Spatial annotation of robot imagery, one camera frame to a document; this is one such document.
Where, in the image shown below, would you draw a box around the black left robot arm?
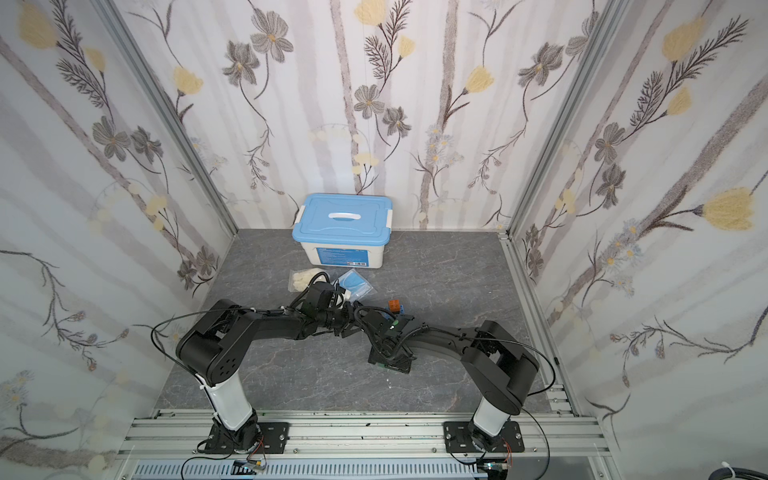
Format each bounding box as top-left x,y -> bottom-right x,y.
172,271 -> 361,453

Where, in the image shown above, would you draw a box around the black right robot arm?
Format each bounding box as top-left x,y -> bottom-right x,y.
353,306 -> 546,452

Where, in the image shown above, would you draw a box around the bagged blue face masks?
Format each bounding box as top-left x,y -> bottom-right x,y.
338,269 -> 375,302

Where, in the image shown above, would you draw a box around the blue lidded storage box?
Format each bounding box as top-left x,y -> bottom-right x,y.
292,193 -> 393,269

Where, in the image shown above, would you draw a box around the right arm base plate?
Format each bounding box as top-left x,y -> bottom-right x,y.
442,421 -> 525,454

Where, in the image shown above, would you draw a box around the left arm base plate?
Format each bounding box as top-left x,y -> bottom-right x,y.
198,422 -> 290,454

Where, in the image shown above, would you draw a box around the white slotted cable duct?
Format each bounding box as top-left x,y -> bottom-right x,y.
129,458 -> 488,479

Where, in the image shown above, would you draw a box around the aluminium front rail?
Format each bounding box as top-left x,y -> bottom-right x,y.
108,410 -> 620,479

